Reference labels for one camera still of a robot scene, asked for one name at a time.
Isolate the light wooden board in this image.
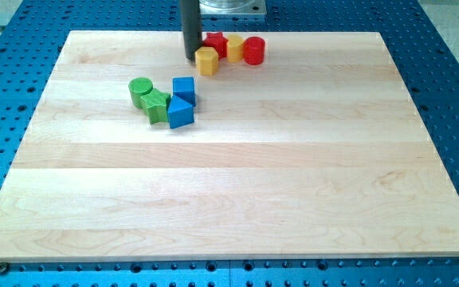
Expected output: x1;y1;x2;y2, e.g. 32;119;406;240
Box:
0;30;459;262

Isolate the yellow rounded block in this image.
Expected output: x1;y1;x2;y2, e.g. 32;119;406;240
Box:
226;34;244;63

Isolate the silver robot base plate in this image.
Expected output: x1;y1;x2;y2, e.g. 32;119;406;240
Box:
199;0;267;16

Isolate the left board corner screw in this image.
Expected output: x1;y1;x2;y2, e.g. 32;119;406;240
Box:
0;262;11;276

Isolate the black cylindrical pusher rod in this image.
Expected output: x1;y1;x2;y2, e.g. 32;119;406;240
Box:
179;0;202;61

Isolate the blue triangular prism block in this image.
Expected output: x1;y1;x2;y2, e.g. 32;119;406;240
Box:
167;96;194;128

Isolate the yellow hexagonal block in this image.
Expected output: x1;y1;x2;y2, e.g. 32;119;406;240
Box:
195;46;219;76

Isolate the green cylinder block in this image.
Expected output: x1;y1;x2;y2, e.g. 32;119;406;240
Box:
128;77;153;109

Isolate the red cylinder block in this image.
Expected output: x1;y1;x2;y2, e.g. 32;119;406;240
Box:
243;37;265;65

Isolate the green star block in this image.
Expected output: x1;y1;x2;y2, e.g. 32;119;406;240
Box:
140;88;171;124

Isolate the blue cube block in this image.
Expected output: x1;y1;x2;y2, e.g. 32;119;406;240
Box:
172;77;196;107

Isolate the red star block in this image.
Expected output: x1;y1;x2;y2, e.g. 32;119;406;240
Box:
202;32;228;59

